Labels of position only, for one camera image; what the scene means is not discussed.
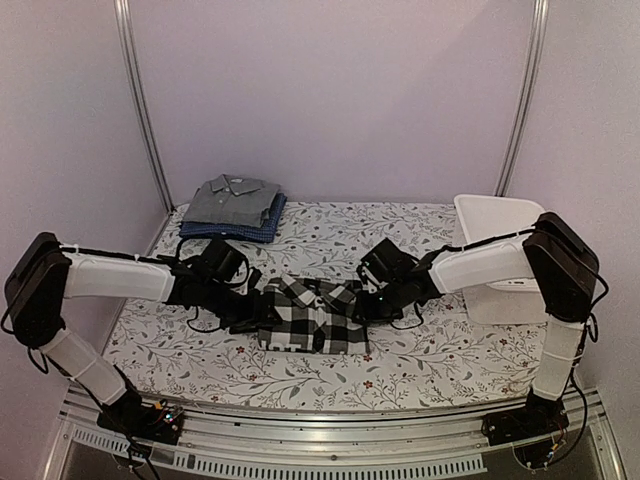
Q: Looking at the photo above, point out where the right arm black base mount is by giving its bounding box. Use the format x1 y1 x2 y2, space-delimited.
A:
481 397 569 446

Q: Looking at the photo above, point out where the blue checkered shirt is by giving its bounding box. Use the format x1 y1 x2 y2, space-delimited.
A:
178 193 287 244

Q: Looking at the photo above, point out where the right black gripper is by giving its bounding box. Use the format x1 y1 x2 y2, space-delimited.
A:
352 279 408 325

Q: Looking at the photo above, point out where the aluminium frame post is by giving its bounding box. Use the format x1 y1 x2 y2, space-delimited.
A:
494 0 549 197
113 0 175 213

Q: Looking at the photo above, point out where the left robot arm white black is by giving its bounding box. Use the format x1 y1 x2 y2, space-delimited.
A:
1 232 264 434

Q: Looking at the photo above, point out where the black white checkered shirt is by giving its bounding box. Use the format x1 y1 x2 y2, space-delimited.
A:
257 275 369 355

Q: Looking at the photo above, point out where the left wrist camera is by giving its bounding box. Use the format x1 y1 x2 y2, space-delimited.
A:
200 239 250 283

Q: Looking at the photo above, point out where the white plastic basket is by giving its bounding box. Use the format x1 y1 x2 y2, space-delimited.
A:
452 194 547 326

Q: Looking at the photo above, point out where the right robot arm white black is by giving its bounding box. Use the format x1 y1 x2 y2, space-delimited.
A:
354 212 609 436

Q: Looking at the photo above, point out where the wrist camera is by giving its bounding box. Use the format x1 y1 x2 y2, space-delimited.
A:
200 239 250 283
356 238 418 285

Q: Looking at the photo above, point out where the aluminium front rail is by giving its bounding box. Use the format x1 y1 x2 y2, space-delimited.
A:
43 387 631 479

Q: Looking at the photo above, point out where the right aluminium frame post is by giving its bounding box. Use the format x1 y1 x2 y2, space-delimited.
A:
494 0 549 197

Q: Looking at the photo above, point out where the grey polo shirt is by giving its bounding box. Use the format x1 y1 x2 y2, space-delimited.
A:
183 174 281 227

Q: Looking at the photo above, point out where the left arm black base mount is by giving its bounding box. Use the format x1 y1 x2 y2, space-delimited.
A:
97 398 184 445

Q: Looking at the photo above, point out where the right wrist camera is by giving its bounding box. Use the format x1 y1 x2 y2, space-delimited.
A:
356 238 418 285

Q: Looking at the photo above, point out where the left aluminium frame post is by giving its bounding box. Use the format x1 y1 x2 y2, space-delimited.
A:
113 0 175 213

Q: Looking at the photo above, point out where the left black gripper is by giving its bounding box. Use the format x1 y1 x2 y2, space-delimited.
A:
201 279 282 335

